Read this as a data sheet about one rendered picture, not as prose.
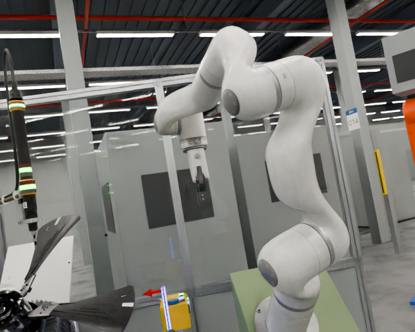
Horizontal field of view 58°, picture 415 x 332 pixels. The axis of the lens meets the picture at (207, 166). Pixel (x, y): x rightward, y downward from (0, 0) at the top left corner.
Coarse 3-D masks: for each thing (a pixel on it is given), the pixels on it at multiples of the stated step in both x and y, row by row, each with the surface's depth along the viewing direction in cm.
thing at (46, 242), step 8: (64, 216) 131; (72, 216) 128; (48, 224) 134; (64, 224) 126; (72, 224) 124; (40, 232) 134; (48, 232) 129; (56, 232) 125; (64, 232) 122; (40, 240) 130; (48, 240) 124; (56, 240) 121; (40, 248) 125; (48, 248) 120; (40, 256) 119; (32, 264) 122; (40, 264) 116; (32, 272) 115
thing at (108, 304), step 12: (132, 288) 120; (84, 300) 115; (96, 300) 114; (108, 300) 113; (120, 300) 113; (132, 300) 112; (60, 312) 106; (72, 312) 106; (84, 312) 106; (96, 312) 106; (108, 312) 106; (120, 312) 107; (96, 324) 102; (108, 324) 102; (120, 324) 102
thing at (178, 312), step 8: (168, 296) 147; (176, 296) 145; (184, 296) 143; (160, 304) 138; (168, 304) 135; (176, 304) 134; (184, 304) 134; (160, 312) 134; (176, 312) 134; (184, 312) 134; (176, 320) 133; (184, 320) 134; (176, 328) 133; (184, 328) 134
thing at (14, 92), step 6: (12, 84) 113; (12, 90) 113; (18, 90) 113; (12, 96) 112; (18, 96) 113; (24, 198) 110; (30, 198) 111; (24, 204) 110; (30, 204) 110; (36, 204) 112; (24, 210) 110; (30, 210) 110; (36, 210) 112; (30, 216) 110; (36, 216) 111; (36, 222) 111; (30, 228) 110; (36, 228) 111
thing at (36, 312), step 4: (36, 308) 112; (40, 308) 112; (48, 308) 112; (52, 308) 111; (32, 312) 108; (36, 312) 108; (44, 312) 108; (48, 312) 107; (28, 316) 105; (32, 316) 105
